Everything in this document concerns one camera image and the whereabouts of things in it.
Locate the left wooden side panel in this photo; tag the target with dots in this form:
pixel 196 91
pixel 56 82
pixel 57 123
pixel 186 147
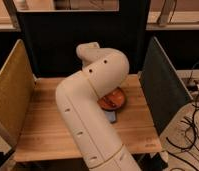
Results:
pixel 16 87

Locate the right dark side panel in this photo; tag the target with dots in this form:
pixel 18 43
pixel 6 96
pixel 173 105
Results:
pixel 164 90

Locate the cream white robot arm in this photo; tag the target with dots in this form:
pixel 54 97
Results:
pixel 104 69

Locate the small blue block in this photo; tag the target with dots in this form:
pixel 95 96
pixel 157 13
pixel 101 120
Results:
pixel 111 115

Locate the black back panel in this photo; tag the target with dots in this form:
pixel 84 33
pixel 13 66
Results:
pixel 51 38

